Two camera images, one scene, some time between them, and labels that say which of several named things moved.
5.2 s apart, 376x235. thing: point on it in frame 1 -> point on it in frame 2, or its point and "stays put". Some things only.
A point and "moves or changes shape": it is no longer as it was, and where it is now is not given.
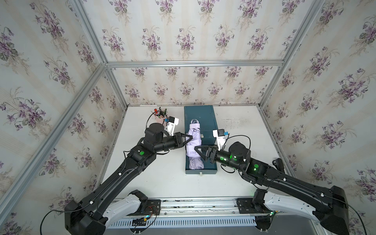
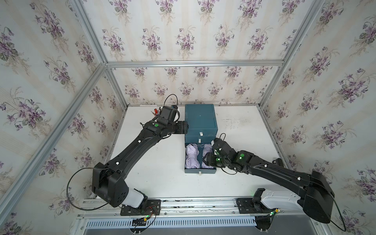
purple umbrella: [196, 163] stays put
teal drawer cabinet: [206, 115] stays put
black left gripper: [178, 141] -> [181, 130]
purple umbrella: [196, 162] moves or changes shape
